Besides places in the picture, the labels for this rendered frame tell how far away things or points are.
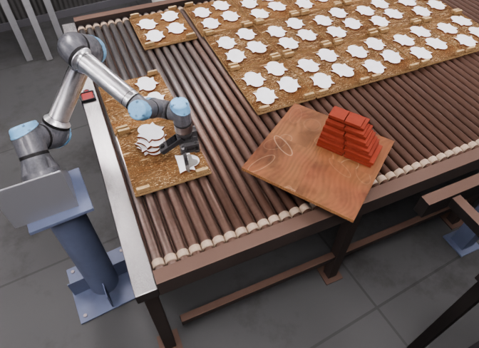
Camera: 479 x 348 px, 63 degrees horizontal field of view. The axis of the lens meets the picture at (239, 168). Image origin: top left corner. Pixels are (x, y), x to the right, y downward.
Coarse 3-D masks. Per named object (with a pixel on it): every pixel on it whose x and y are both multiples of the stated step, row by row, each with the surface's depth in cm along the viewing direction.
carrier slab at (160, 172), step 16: (128, 144) 187; (128, 160) 180; (144, 160) 180; (160, 160) 180; (176, 160) 180; (144, 176) 174; (160, 176) 174; (176, 176) 174; (192, 176) 174; (144, 192) 168
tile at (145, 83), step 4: (140, 80) 218; (144, 80) 218; (148, 80) 218; (152, 80) 218; (136, 84) 216; (140, 84) 216; (144, 84) 216; (148, 84) 216; (152, 84) 216; (156, 84) 216; (140, 88) 213; (144, 88) 213; (148, 88) 213; (152, 88) 213
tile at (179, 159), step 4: (176, 156) 180; (180, 156) 180; (192, 156) 180; (196, 156) 180; (180, 160) 178; (180, 164) 177; (184, 164) 177; (196, 164) 177; (180, 168) 175; (184, 168) 175; (192, 168) 175; (180, 172) 174; (184, 172) 175
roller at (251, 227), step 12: (156, 48) 244; (168, 72) 228; (180, 96) 214; (192, 120) 201; (204, 132) 195; (204, 144) 191; (216, 156) 184; (216, 168) 181; (228, 180) 174; (228, 192) 172; (240, 204) 166; (240, 216) 164; (252, 228) 158
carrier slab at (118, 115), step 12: (132, 84) 217; (108, 96) 210; (144, 96) 211; (168, 96) 211; (108, 108) 204; (120, 108) 204; (120, 120) 198; (132, 120) 198; (156, 120) 198; (168, 120) 200
